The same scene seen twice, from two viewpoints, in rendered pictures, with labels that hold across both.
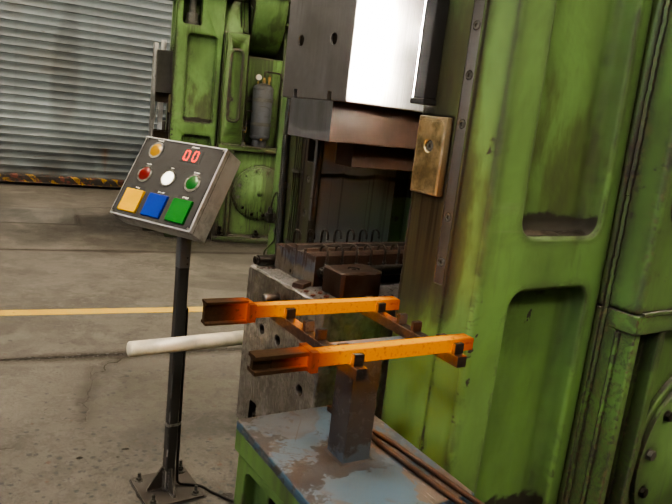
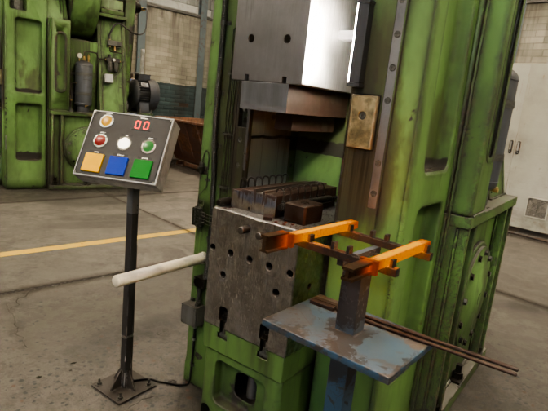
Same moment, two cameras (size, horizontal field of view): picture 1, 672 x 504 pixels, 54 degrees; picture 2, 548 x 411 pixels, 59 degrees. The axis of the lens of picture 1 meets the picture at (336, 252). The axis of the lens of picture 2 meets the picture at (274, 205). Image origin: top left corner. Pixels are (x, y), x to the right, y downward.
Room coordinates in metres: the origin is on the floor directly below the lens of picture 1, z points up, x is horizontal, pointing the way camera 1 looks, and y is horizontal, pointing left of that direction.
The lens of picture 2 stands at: (0.05, 0.60, 1.30)
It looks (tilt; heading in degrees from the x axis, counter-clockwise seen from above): 12 degrees down; 340
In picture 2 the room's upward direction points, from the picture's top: 6 degrees clockwise
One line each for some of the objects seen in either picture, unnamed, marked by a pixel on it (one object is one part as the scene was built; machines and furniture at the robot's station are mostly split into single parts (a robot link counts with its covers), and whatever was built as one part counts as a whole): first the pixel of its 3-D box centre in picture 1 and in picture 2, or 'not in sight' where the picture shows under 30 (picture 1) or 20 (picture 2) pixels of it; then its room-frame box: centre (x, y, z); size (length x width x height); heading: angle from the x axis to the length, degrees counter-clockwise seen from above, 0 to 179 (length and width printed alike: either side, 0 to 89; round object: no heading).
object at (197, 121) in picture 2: not in sight; (208, 145); (8.77, -1.16, 0.43); 1.89 x 1.20 x 0.85; 25
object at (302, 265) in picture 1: (360, 258); (286, 195); (1.77, -0.07, 0.96); 0.42 x 0.20 x 0.09; 125
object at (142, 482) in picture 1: (167, 476); (124, 377); (2.06, 0.49, 0.05); 0.22 x 0.22 x 0.09; 35
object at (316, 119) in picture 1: (376, 126); (297, 100); (1.77, -0.07, 1.32); 0.42 x 0.20 x 0.10; 125
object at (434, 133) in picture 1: (430, 155); (362, 121); (1.47, -0.18, 1.27); 0.09 x 0.02 x 0.17; 35
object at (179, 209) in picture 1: (179, 211); (141, 170); (1.90, 0.47, 1.01); 0.07 x 0.05 x 0.07; 60
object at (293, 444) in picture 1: (347, 457); (348, 331); (1.17, -0.07, 0.69); 0.40 x 0.30 x 0.02; 32
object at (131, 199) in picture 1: (132, 200); (93, 162); (2.00, 0.64, 1.01); 0.07 x 0.05 x 0.07; 60
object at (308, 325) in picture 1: (364, 325); (361, 240); (1.17, -0.07, 0.96); 0.23 x 0.06 x 0.02; 122
